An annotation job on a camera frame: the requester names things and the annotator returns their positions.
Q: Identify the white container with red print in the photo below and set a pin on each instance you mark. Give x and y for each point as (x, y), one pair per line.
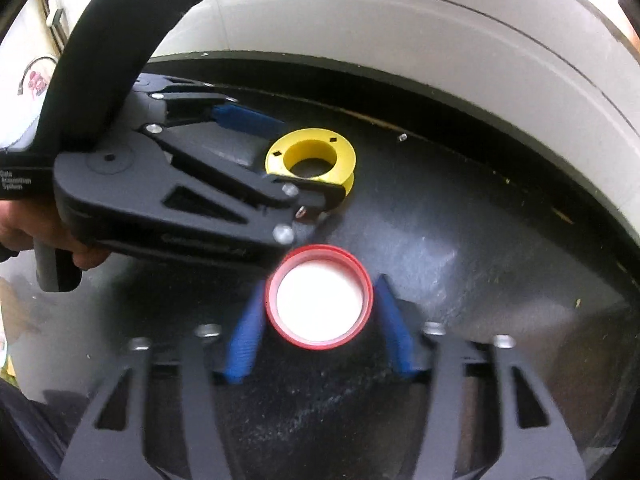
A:
(20, 110)

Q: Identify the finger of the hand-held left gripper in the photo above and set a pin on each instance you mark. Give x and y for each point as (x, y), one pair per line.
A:
(245, 117)
(235, 180)

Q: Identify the yellow tape spool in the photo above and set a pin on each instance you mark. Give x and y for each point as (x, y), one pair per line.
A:
(280, 157)

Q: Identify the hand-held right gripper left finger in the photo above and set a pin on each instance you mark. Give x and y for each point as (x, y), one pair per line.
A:
(245, 340)

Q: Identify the person's left hand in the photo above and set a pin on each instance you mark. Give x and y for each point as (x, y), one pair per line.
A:
(30, 227)

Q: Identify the red lid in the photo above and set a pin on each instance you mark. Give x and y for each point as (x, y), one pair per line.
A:
(320, 302)

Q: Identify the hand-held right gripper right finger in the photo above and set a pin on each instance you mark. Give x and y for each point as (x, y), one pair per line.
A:
(395, 335)

